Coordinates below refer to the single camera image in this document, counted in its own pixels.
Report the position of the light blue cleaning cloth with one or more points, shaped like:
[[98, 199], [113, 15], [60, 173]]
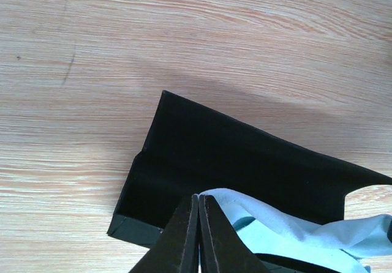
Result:
[[337, 245]]

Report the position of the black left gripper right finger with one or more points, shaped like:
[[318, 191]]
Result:
[[221, 250]]

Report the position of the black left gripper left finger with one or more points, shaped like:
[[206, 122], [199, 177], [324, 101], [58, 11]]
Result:
[[177, 249]]

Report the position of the black glasses case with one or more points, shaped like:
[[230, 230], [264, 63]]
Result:
[[191, 148]]

